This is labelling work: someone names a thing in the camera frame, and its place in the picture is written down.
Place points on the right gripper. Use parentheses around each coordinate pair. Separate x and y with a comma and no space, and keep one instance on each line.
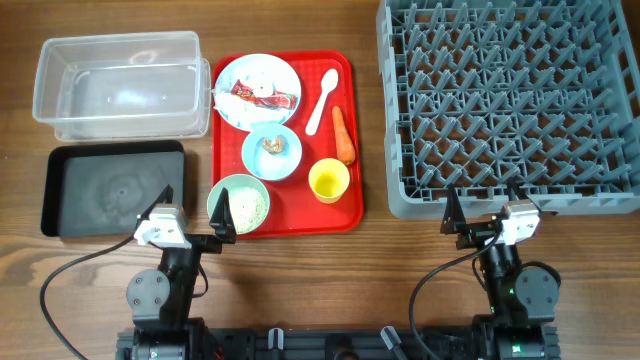
(453,214)

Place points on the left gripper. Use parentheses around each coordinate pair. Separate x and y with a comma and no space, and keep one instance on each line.
(222,227)

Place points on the green bowl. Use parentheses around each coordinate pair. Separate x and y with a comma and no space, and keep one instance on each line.
(236,181)

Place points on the white rice grains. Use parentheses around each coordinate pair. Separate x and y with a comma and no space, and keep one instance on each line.
(248,209)

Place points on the small light blue bowl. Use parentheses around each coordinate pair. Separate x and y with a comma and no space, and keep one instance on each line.
(269,167)

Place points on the brown walnut food scrap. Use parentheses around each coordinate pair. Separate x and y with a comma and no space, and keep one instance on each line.
(274,146)

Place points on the red snack wrapper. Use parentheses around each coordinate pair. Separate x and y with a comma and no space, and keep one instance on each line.
(267,97)

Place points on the yellow plastic cup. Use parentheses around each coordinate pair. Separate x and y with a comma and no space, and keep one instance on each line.
(329,179)

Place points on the orange carrot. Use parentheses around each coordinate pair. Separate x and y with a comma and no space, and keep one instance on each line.
(345,150)

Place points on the white tissue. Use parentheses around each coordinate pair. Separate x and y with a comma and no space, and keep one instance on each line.
(241,113)

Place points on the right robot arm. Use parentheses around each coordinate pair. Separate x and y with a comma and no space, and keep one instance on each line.
(522,296)

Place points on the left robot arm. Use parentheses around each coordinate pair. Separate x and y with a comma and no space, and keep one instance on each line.
(161,298)

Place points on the black food waste tray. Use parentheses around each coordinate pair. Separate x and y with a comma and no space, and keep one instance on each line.
(101,189)

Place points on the grey dishwasher rack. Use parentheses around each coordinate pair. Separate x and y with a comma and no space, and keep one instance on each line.
(482,93)

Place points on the clear plastic waste bin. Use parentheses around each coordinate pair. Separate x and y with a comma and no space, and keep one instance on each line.
(135,86)

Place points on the red serving tray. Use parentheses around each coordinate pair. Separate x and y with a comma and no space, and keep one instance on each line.
(294,209)

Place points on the large light blue plate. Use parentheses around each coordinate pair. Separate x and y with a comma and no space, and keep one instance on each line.
(285,79)

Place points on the white plastic spoon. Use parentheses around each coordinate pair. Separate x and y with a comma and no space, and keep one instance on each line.
(328,83)

